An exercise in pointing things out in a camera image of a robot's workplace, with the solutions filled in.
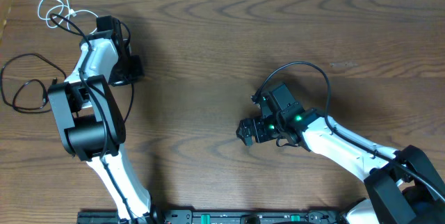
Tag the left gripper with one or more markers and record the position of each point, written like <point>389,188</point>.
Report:
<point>140,72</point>

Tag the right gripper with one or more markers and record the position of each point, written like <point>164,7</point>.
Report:
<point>256,124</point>

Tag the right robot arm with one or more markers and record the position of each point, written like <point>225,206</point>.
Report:
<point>403,185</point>

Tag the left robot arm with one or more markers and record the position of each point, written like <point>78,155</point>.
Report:
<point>89,121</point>

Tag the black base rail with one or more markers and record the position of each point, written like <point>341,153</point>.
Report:
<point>189,216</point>

